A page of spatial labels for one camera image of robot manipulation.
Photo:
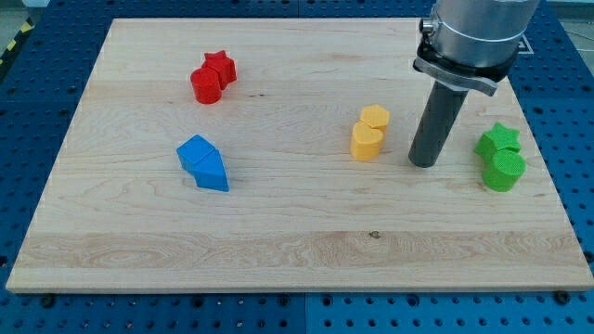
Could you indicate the yellow heart block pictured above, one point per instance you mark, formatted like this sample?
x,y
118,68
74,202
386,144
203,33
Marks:
x,y
366,142

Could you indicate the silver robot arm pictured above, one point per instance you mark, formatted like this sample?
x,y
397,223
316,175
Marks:
x,y
472,44

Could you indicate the yellow hexagon block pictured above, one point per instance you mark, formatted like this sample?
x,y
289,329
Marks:
x,y
376,117

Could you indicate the blue triangular prism block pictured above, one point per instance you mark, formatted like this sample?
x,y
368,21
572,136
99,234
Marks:
x,y
210,172

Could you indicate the wooden board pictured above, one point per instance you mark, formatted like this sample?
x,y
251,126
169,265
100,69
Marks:
x,y
119,214

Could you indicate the blue cube block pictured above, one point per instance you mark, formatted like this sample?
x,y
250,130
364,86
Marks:
x,y
193,151

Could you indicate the red star block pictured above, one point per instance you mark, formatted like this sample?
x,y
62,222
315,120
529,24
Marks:
x,y
223,65

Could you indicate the red cylinder block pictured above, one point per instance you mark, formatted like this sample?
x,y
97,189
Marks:
x,y
206,86

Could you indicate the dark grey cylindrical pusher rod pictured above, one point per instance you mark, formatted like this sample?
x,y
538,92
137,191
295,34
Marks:
x,y
437,120

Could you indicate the green star block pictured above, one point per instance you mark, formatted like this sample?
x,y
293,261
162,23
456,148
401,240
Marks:
x,y
498,138

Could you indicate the green cylinder block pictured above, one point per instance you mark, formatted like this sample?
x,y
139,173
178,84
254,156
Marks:
x,y
503,169

